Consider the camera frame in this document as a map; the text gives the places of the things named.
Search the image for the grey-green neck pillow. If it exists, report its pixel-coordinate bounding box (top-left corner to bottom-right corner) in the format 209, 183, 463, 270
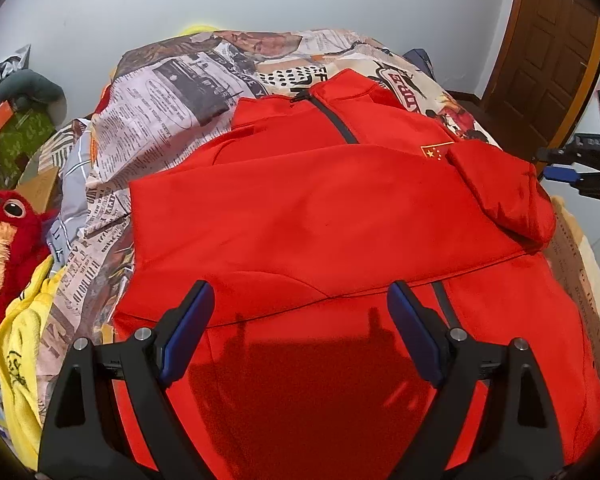
0, 70, 69, 122

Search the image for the green patterned cloth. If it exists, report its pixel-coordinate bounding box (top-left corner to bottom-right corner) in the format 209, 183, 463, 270
0, 110, 59, 192

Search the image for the red plush parrot toy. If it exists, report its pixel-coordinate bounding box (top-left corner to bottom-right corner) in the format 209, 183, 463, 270
0, 190, 57, 343

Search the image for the brown wooden door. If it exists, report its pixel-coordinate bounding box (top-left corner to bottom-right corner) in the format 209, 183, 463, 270
480, 0, 600, 152

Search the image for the grey patterned cloth pile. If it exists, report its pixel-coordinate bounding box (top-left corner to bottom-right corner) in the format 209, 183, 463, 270
0, 44, 32, 97

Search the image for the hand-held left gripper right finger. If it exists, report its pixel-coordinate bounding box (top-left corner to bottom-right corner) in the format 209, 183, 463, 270
387, 281, 566, 480

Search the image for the red zip jacket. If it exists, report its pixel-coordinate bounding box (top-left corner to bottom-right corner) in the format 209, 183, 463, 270
111, 67, 600, 480

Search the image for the newspaper printed blanket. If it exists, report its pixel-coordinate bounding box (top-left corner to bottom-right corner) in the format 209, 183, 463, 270
35, 27, 600, 411

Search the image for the yellow plush pillow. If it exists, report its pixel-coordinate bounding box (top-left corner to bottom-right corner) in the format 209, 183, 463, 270
180, 23, 227, 39

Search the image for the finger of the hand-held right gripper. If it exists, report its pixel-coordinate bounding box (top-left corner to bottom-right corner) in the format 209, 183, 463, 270
539, 164, 582, 185
536, 146, 582, 165

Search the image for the navy blue bag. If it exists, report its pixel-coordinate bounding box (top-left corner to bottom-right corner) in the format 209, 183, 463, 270
402, 48, 439, 82

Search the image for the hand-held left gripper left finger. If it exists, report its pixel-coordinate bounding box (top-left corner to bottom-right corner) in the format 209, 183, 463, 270
36, 280, 216, 480

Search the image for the yellow cloth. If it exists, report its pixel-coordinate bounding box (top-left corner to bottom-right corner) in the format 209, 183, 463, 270
0, 255, 70, 471

